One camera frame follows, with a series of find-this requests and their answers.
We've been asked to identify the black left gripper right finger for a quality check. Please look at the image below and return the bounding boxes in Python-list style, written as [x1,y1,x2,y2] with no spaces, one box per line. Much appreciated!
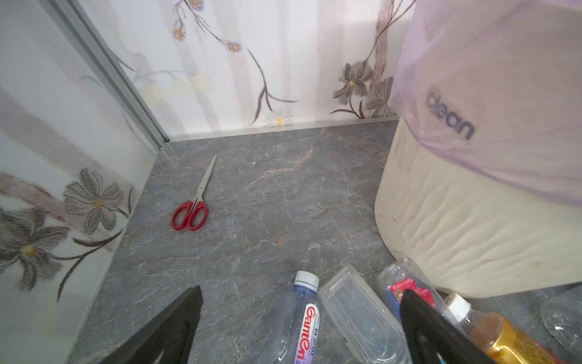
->
[400,290,494,364]

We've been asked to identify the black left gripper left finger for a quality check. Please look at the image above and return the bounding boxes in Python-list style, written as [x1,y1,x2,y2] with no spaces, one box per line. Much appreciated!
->
[102,285,203,363]

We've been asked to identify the clear bottle purple label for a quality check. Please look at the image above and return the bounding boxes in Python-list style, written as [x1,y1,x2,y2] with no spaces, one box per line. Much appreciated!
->
[259,271,321,364]

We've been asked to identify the white ribbed waste bin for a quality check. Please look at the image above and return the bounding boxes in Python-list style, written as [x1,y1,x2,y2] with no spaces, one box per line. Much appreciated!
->
[374,121,581,298]

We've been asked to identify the pink plastic bin liner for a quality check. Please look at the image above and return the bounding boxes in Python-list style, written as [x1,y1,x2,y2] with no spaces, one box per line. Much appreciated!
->
[390,1,581,206]

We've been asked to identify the clear square bottle green band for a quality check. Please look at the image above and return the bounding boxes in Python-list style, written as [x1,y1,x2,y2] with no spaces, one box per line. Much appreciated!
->
[320,265,412,364]

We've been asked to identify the orange drink bottle red label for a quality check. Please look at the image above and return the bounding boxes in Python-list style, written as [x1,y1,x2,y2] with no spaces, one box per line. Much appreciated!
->
[445,294,564,364]

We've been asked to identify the clear bottle red blue label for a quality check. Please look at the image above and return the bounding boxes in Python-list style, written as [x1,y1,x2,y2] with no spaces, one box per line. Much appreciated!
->
[375,257,467,338]

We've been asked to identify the clear bottle blue label upper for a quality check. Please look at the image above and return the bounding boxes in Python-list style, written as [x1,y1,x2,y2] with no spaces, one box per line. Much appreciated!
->
[541,285,581,363]

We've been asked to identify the red handled scissors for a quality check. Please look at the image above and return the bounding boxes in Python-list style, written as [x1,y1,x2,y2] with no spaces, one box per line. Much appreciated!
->
[171,155,218,231]

